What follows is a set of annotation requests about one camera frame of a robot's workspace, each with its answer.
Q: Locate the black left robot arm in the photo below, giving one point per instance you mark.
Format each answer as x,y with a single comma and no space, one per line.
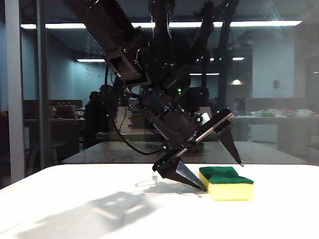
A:
117,32

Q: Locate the white frame post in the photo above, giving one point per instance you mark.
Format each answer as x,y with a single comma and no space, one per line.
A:
15,99

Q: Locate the large glass pane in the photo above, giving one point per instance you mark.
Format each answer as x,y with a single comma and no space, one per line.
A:
274,74

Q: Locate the grey frame post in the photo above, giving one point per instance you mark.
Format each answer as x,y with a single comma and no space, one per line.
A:
42,99

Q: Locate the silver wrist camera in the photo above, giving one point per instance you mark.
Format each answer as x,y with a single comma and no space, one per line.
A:
206,117

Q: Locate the yellow sponge with green pad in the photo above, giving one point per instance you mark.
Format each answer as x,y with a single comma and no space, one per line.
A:
230,191

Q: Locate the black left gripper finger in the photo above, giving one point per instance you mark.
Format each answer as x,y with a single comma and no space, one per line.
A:
228,139
179,174

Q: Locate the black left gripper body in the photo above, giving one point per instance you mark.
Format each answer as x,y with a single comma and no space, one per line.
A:
169,119

